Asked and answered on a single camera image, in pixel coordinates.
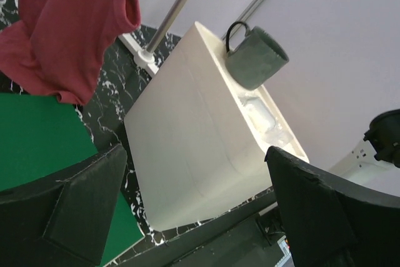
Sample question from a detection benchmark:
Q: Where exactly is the dark green mug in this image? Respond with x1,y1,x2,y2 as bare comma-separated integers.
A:
225,21,289,91

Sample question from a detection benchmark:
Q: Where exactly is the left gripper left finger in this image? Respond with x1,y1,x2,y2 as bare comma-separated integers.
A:
1,144,128,266

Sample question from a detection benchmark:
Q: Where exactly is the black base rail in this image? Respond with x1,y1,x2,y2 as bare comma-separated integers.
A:
108,189,293,266

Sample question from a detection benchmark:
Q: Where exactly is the maroon tank top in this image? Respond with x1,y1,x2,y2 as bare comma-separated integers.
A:
1,0,141,105

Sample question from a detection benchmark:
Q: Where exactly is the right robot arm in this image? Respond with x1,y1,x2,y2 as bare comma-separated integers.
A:
363,109,400,168

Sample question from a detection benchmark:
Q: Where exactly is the green binder folder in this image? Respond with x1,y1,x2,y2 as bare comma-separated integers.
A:
1,93,142,266

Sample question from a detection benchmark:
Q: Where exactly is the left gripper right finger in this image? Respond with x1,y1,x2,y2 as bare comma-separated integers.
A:
265,146,399,266

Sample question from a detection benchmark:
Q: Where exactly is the silver white clothes rack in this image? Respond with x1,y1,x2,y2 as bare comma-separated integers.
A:
119,0,188,78

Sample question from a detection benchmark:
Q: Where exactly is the white styrofoam box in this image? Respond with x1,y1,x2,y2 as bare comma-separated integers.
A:
124,22,308,231

